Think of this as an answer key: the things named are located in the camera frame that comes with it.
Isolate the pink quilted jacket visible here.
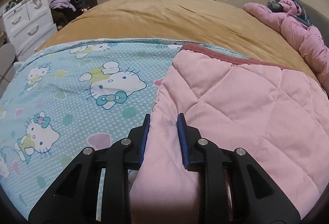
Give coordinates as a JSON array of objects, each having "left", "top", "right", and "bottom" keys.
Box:
[{"left": 130, "top": 44, "right": 328, "bottom": 223}]

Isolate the purple clothing pile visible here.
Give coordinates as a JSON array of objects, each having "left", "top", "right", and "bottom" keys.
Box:
[{"left": 49, "top": 0, "right": 76, "bottom": 11}]

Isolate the Hello Kitty blue sheet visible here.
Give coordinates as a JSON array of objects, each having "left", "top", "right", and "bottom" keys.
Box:
[{"left": 0, "top": 37, "right": 250, "bottom": 221}]

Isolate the tan bed blanket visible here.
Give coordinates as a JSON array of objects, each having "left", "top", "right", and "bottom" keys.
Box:
[{"left": 38, "top": 0, "right": 316, "bottom": 79}]

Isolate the pink rumpled duvet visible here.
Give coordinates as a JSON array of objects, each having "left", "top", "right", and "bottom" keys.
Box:
[{"left": 243, "top": 0, "right": 328, "bottom": 91}]

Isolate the white drawer cabinet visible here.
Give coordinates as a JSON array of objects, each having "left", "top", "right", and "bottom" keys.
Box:
[{"left": 1, "top": 0, "right": 57, "bottom": 61}]

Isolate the dark grey headboard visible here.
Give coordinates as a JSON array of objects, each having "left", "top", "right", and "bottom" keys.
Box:
[{"left": 301, "top": 2, "right": 329, "bottom": 47}]

